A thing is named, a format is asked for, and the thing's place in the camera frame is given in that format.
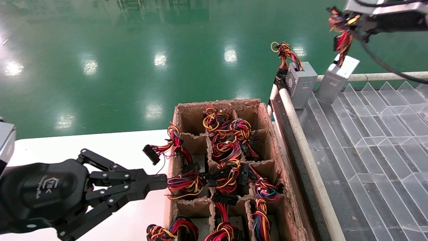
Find power supply long black connector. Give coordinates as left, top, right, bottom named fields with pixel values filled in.
left=143, top=122, right=194, bottom=167

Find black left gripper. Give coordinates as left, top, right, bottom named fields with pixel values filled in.
left=0, top=148, right=168, bottom=241

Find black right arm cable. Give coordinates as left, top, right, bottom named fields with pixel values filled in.
left=358, top=32, right=428, bottom=85

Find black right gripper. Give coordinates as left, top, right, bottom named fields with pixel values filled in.
left=348, top=12, right=428, bottom=43

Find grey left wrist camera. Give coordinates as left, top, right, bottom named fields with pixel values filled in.
left=0, top=120, right=16, bottom=176

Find brown pulp compartment box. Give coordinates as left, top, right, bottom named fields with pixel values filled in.
left=164, top=98, right=308, bottom=241

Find short white pipe rail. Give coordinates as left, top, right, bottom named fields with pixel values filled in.
left=267, top=84, right=280, bottom=117

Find power supply with coloured wires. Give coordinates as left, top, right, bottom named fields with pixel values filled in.
left=251, top=198, right=272, bottom=241
left=204, top=193, right=244, bottom=241
left=146, top=215, right=199, bottom=241
left=207, top=160, right=249, bottom=195
left=247, top=167, right=281, bottom=202
left=229, top=118, right=260, bottom=158
left=167, top=164, right=203, bottom=200
left=211, top=132, right=242, bottom=163
left=202, top=105, right=232, bottom=132

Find transparent divider rack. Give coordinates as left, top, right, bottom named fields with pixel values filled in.
left=273, top=80, right=428, bottom=241

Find grey power supply coloured wires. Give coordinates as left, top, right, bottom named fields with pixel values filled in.
left=316, top=7, right=362, bottom=103

